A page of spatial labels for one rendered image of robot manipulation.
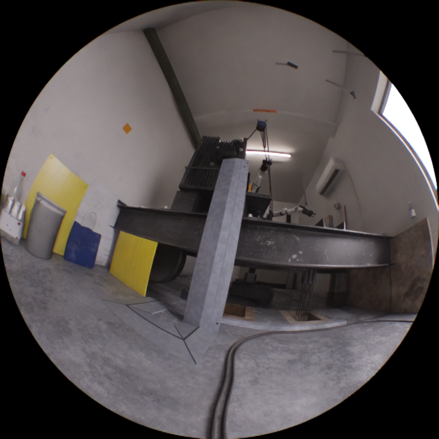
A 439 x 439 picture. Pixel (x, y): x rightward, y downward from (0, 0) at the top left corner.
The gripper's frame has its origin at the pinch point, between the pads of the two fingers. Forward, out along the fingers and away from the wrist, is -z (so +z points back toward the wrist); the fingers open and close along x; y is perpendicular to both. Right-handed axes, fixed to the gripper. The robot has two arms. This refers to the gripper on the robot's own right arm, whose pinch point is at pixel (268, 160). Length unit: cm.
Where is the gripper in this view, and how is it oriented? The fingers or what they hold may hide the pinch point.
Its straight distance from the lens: 165.6
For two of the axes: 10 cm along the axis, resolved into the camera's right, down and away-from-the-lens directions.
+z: -0.9, 3.1, 9.5
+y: 1.8, -9.3, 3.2
